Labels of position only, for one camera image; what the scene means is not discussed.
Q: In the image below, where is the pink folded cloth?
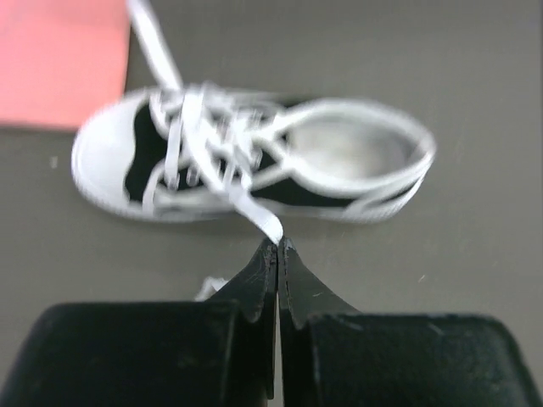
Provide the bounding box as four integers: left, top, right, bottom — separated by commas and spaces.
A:
1, 0, 130, 129

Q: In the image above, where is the black white sneaker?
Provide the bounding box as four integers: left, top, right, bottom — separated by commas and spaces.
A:
71, 1, 437, 243

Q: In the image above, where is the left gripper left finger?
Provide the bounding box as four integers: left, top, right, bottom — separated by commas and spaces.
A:
1, 241, 277, 407

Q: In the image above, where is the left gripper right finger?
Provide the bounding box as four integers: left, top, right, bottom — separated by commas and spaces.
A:
277, 239, 542, 406

